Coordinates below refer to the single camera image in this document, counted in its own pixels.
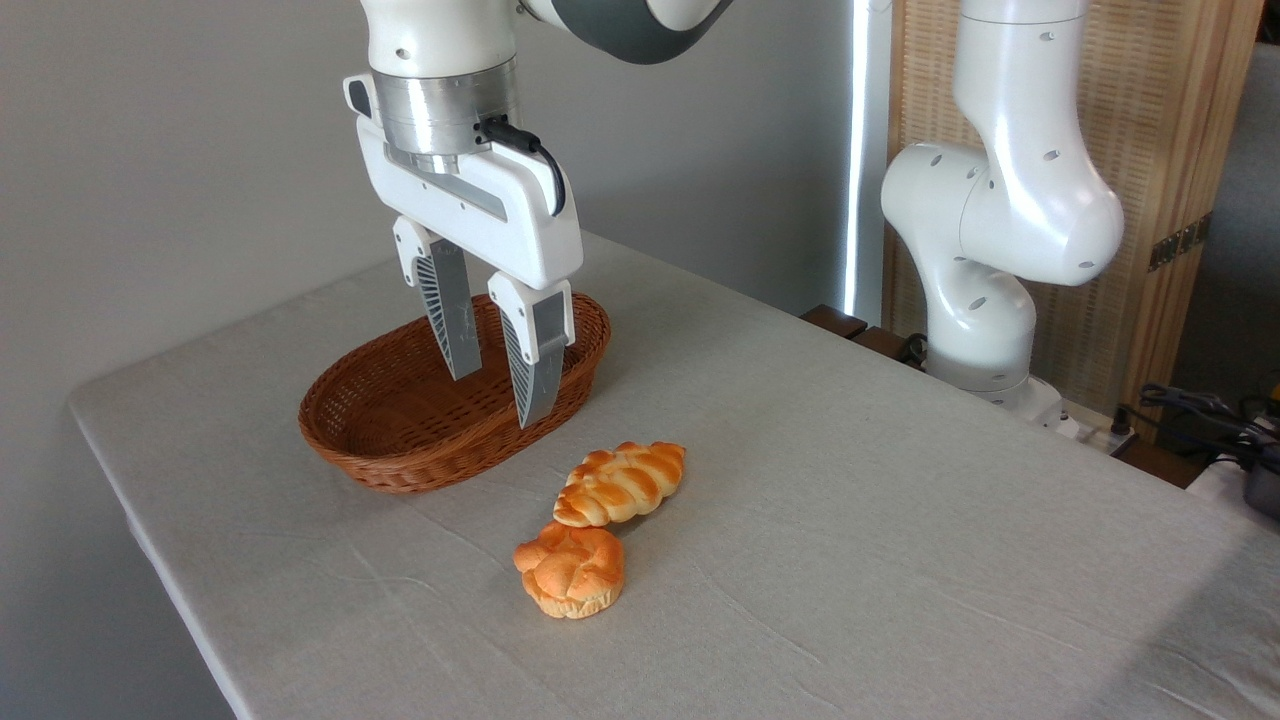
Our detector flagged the white vertical frame strip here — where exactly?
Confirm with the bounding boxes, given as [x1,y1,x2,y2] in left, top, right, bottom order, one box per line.
[843,0,893,326]

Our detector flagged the grey tablecloth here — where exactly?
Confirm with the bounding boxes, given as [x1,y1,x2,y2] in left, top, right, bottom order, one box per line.
[68,228,1280,720]

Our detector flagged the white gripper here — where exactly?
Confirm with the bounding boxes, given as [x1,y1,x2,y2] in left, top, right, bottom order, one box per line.
[344,72,585,430]

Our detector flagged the wooden bamboo folding screen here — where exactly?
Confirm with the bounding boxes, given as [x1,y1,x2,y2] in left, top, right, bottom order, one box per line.
[885,0,1266,441]

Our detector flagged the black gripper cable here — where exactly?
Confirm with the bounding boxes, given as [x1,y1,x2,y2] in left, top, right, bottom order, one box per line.
[475,116,568,218]

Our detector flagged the dark brown wooden furniture edge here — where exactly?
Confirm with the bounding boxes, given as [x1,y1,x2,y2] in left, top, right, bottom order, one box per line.
[800,304,926,369]

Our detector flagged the long braided bread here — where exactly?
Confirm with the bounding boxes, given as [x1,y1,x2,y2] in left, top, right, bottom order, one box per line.
[552,441,688,529]

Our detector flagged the brass screen hinge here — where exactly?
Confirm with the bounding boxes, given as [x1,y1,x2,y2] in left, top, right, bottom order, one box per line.
[1147,211,1214,272]

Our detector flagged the white power strip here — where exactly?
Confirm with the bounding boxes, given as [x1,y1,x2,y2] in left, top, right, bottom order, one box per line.
[1055,400,1141,456]

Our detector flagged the round knotted bread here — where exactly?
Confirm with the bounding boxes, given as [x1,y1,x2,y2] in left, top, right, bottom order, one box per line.
[514,520,626,620]

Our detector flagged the brown oval wicker basket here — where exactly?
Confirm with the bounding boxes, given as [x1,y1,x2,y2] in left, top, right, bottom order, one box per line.
[298,292,612,495]

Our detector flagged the black cable bundle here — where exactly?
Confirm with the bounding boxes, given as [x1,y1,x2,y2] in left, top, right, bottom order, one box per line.
[1138,383,1280,471]

